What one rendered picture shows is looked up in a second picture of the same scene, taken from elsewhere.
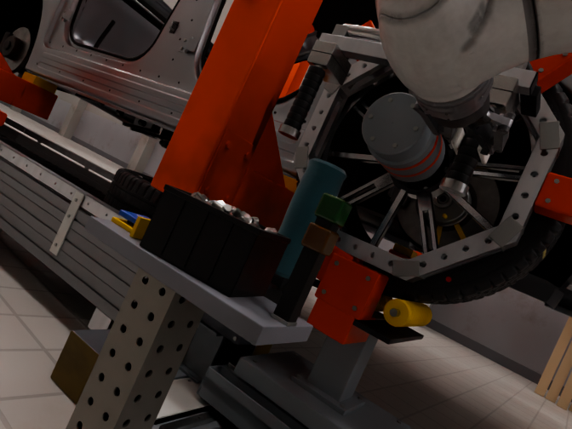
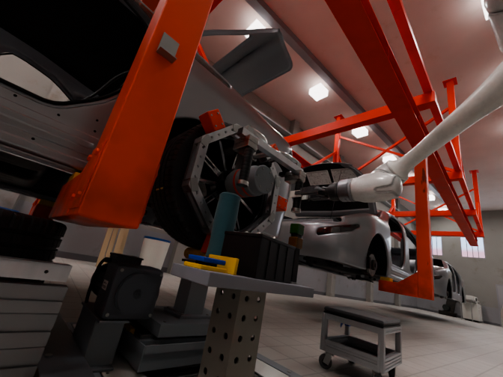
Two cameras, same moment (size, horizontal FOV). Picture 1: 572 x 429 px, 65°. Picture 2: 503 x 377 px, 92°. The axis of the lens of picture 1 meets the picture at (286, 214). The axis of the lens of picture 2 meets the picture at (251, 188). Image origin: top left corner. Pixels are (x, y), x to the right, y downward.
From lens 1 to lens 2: 106 cm
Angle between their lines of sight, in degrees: 74
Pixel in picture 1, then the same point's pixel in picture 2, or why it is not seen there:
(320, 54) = (253, 143)
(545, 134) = (277, 182)
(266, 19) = (180, 86)
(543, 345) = (90, 238)
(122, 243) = (245, 282)
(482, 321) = not seen: hidden behind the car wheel
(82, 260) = not seen: outside the picture
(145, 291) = (248, 305)
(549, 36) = not seen: hidden behind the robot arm
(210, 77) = (136, 114)
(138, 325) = (249, 329)
